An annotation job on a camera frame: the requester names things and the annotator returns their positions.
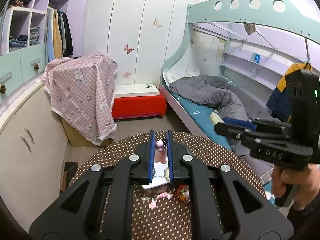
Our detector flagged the grey quilt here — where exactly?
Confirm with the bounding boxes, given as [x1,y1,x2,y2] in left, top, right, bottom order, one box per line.
[167,75,279,177]

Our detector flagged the brown polka dot tablecloth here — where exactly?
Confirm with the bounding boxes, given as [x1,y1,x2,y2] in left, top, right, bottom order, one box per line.
[71,132,264,239]

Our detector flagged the beige cabinet with handles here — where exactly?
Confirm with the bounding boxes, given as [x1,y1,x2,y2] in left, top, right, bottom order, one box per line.
[1,86,68,231]

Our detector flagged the cardboard box under cloth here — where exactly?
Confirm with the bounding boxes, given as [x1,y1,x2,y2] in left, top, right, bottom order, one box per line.
[60,117,113,147]

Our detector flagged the lilac open shelf wardrobe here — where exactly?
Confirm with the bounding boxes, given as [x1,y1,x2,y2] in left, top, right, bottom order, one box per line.
[0,0,83,58]

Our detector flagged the red storage ottoman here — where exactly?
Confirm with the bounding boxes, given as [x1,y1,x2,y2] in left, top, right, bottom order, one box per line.
[112,83,167,120]

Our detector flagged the teal bunk bed frame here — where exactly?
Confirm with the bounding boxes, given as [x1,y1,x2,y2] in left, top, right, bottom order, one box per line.
[159,0,320,153]

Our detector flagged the pink checkered cloth cover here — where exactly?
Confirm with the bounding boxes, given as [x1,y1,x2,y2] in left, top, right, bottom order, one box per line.
[42,51,118,146]

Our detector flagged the hanging clothes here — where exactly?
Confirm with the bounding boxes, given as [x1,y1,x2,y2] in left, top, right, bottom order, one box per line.
[44,7,73,63]

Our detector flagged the teal bed sheet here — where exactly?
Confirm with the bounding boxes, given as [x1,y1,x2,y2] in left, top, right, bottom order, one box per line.
[166,92,232,150]

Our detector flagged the right hand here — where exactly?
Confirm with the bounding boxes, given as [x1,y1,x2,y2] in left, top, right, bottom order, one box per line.
[272,164,319,211]

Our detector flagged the pink hair clip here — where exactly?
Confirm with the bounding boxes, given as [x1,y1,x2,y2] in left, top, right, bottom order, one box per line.
[142,192,173,210]

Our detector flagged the red string bracelet pile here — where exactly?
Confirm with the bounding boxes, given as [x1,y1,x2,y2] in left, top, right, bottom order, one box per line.
[173,184,190,204]

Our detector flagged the teal drawer unit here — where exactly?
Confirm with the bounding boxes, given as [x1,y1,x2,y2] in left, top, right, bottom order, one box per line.
[1,43,46,102]

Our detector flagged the yellow and navy jacket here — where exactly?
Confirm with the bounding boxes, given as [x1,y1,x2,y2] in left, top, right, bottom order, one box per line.
[266,63,312,122]

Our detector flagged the dark metal tin box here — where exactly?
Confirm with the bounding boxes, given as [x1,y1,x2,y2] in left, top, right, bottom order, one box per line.
[141,131,183,196]

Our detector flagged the white wardrobe doors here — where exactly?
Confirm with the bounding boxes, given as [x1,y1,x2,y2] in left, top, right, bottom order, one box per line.
[82,0,197,86]

